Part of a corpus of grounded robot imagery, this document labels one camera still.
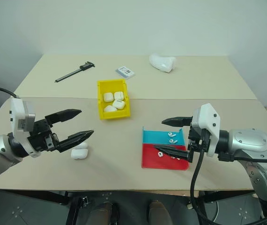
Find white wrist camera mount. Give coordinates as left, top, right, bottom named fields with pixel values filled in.
left=9, top=97, right=41, bottom=158
left=191, top=103, right=222, bottom=158

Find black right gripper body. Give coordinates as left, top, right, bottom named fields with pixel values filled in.
left=186, top=116, right=209, bottom=164

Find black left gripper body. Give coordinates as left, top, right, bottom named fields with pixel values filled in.
left=27, top=118, right=60, bottom=153

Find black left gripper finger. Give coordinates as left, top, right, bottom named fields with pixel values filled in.
left=45, top=108, right=82, bottom=128
left=58, top=130, right=95, bottom=153

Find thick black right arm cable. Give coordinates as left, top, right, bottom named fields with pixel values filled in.
left=190, top=130, right=216, bottom=225

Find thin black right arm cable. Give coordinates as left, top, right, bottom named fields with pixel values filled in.
left=219, top=151, right=267, bottom=164

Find red plastic tray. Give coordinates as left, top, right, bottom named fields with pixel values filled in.
left=141, top=143, right=191, bottom=170

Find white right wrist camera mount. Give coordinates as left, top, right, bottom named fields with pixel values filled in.
left=191, top=103, right=222, bottom=158

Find white crumpled plastic bag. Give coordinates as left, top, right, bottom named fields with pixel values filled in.
left=148, top=53, right=177, bottom=74

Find black vernier caliper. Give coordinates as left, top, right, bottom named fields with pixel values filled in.
left=54, top=61, right=96, bottom=83

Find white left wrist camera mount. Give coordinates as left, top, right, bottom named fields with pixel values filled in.
left=9, top=97, right=41, bottom=158

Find yellow plastic bin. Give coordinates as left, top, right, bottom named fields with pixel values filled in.
left=97, top=79, right=132, bottom=120

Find white earbud cases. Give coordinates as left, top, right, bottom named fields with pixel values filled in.
left=112, top=99, right=126, bottom=110

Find small white printed card box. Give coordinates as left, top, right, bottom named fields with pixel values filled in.
left=115, top=66, right=136, bottom=79

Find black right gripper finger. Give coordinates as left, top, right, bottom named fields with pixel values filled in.
left=161, top=116, right=192, bottom=128
left=153, top=144, right=191, bottom=164

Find blue plastic tray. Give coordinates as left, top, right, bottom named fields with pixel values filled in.
left=142, top=126, right=187, bottom=147

